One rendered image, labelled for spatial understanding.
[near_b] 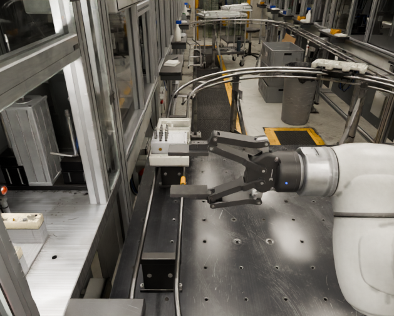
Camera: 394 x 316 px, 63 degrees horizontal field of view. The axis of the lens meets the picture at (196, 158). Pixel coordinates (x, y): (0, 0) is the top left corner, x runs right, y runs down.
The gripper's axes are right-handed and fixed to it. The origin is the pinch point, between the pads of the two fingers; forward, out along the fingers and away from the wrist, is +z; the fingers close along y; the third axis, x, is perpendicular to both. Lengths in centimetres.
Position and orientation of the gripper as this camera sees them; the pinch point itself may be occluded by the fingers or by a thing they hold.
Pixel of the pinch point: (183, 171)
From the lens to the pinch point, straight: 58.0
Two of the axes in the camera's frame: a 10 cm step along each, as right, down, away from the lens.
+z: -10.0, 0.0, 0.0
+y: 0.0, -8.7, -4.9
